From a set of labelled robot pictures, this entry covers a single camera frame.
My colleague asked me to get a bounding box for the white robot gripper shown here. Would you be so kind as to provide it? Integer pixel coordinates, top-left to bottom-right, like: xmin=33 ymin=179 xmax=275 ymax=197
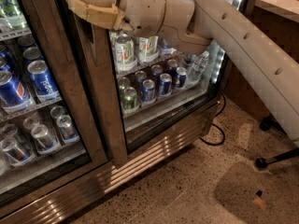
xmin=65 ymin=0 xmax=165 ymax=37

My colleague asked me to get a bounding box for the fridge glass door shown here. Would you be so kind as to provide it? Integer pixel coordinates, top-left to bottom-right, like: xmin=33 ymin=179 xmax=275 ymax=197
xmin=0 ymin=0 xmax=110 ymax=217
xmin=65 ymin=0 xmax=248 ymax=166

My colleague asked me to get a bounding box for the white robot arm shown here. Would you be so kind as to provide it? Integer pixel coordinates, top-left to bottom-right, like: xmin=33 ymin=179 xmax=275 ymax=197
xmin=66 ymin=0 xmax=299 ymax=144

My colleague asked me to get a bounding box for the stainless fridge base grille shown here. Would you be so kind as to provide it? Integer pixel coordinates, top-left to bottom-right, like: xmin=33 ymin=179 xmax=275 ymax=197
xmin=0 ymin=104 xmax=219 ymax=224

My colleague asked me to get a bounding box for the front 7up can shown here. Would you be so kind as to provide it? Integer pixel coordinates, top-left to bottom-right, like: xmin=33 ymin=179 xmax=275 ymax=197
xmin=115 ymin=34 xmax=137 ymax=72

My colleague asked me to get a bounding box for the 7up can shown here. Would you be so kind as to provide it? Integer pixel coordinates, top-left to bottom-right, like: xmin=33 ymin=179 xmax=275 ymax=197
xmin=115 ymin=34 xmax=137 ymax=72
xmin=138 ymin=36 xmax=158 ymax=63

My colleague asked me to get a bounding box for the blue can lower shelf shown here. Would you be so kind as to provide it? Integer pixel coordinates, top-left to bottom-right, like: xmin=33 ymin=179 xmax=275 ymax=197
xmin=141 ymin=79 xmax=156 ymax=105

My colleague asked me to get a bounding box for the front blue pepsi can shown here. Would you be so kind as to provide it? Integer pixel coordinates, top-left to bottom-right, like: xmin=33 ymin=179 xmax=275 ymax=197
xmin=27 ymin=60 xmax=60 ymax=102

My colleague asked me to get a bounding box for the blue pepsi can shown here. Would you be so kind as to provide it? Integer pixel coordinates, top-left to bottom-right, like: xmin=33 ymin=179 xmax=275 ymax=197
xmin=0 ymin=71 xmax=33 ymax=114
xmin=27 ymin=60 xmax=60 ymax=102

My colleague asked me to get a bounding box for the green can lower shelf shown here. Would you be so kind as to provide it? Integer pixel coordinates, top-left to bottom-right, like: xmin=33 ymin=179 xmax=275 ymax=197
xmin=121 ymin=87 xmax=139 ymax=114

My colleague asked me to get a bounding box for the clear water bottle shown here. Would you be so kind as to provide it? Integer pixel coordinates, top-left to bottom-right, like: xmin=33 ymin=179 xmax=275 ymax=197
xmin=187 ymin=51 xmax=209 ymax=84

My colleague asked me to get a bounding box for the left blue pepsi can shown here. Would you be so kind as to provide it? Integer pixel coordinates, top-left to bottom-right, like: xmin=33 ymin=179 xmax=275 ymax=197
xmin=0 ymin=71 xmax=33 ymax=114

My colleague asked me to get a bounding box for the silver can bottom left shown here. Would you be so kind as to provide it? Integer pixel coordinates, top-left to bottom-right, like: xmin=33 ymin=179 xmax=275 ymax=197
xmin=31 ymin=124 xmax=60 ymax=155

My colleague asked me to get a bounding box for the wooden cabinet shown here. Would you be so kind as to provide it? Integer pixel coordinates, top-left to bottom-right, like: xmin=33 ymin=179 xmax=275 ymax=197
xmin=223 ymin=5 xmax=299 ymax=121

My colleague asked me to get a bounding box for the black office chair base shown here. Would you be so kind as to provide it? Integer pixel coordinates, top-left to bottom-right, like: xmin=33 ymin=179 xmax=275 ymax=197
xmin=254 ymin=117 xmax=299 ymax=171

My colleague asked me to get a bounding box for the black power cable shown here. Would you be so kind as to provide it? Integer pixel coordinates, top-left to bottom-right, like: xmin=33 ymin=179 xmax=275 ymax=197
xmin=199 ymin=81 xmax=228 ymax=147

